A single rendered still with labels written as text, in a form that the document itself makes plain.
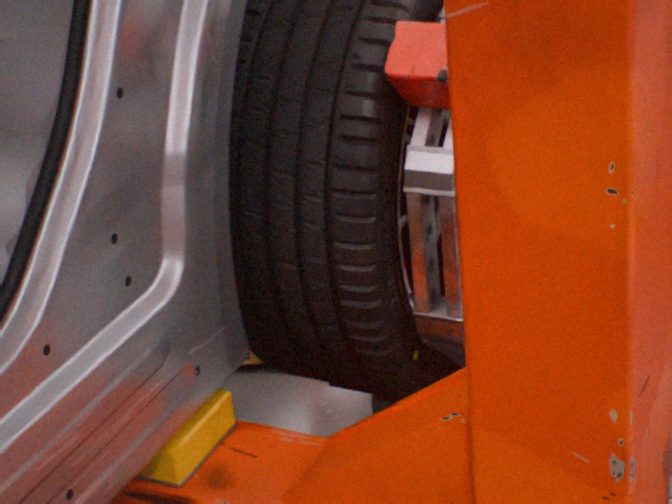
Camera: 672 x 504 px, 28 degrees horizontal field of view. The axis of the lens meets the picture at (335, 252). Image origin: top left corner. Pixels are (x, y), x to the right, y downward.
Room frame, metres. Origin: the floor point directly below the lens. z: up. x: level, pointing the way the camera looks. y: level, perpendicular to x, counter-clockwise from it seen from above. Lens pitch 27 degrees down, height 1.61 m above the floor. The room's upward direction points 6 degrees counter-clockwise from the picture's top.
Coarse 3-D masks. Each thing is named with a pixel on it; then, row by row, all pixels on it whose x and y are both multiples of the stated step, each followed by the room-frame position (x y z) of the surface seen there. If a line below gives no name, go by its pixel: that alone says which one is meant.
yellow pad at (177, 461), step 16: (224, 400) 1.36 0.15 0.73; (192, 416) 1.33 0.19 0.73; (208, 416) 1.33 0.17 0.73; (224, 416) 1.36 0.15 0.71; (192, 432) 1.30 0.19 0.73; (208, 432) 1.32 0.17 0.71; (224, 432) 1.35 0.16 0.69; (176, 448) 1.27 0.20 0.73; (192, 448) 1.29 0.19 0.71; (208, 448) 1.32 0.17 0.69; (160, 464) 1.27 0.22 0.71; (176, 464) 1.26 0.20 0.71; (192, 464) 1.29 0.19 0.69; (144, 480) 1.28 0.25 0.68; (160, 480) 1.27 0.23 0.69; (176, 480) 1.26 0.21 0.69
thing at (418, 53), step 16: (400, 32) 1.48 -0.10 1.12; (416, 32) 1.47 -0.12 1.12; (432, 32) 1.46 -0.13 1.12; (400, 48) 1.46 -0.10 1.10; (416, 48) 1.45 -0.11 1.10; (432, 48) 1.45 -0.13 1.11; (400, 64) 1.45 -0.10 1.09; (416, 64) 1.44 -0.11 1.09; (432, 64) 1.43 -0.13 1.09; (400, 80) 1.45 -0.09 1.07; (416, 80) 1.43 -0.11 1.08; (432, 80) 1.42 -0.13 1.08; (400, 96) 1.49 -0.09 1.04; (416, 96) 1.47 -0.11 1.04; (432, 96) 1.46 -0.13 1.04; (448, 96) 1.45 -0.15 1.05
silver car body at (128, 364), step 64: (0, 0) 1.61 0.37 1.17; (64, 0) 1.56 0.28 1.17; (128, 0) 1.35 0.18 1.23; (192, 0) 1.43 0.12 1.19; (0, 64) 1.57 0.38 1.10; (64, 64) 1.35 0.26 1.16; (128, 64) 1.33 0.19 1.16; (192, 64) 1.40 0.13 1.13; (0, 128) 1.54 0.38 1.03; (64, 128) 1.26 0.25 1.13; (128, 128) 1.32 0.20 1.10; (192, 128) 1.37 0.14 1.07; (0, 192) 1.38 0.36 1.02; (64, 192) 1.24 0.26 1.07; (128, 192) 1.30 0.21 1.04; (192, 192) 1.36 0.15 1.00; (0, 256) 1.28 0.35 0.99; (64, 256) 1.20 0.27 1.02; (128, 256) 1.28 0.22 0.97; (192, 256) 1.34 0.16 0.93; (0, 320) 1.13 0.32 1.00; (64, 320) 1.18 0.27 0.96; (128, 320) 1.25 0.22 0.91; (192, 320) 1.32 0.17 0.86; (0, 384) 1.09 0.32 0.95; (64, 384) 1.14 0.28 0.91; (128, 384) 1.20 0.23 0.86; (192, 384) 1.31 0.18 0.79; (0, 448) 1.04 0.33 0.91; (64, 448) 1.10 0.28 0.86; (128, 448) 1.20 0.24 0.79
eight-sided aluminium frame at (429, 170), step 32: (416, 128) 1.48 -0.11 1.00; (448, 128) 1.46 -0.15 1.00; (416, 160) 1.45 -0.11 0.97; (448, 160) 1.43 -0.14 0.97; (416, 192) 1.44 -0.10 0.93; (448, 192) 1.42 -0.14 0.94; (416, 224) 1.44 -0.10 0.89; (448, 224) 1.43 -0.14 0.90; (416, 256) 1.45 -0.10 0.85; (448, 256) 1.43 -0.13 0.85; (416, 288) 1.45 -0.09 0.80; (448, 288) 1.43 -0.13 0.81; (416, 320) 1.45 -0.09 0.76; (448, 320) 1.43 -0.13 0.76; (448, 352) 1.50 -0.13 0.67
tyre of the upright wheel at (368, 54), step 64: (256, 0) 1.64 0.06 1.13; (320, 0) 1.60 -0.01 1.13; (384, 0) 1.56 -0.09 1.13; (256, 64) 1.57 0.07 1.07; (320, 64) 1.53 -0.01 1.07; (384, 64) 1.50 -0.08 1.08; (256, 128) 1.52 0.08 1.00; (320, 128) 1.48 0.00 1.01; (384, 128) 1.47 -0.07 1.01; (256, 192) 1.49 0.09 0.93; (320, 192) 1.45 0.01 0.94; (384, 192) 1.45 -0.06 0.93; (256, 256) 1.48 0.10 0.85; (320, 256) 1.44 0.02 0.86; (384, 256) 1.44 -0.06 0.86; (256, 320) 1.52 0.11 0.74; (320, 320) 1.46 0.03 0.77; (384, 320) 1.43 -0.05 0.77; (384, 384) 1.49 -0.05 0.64
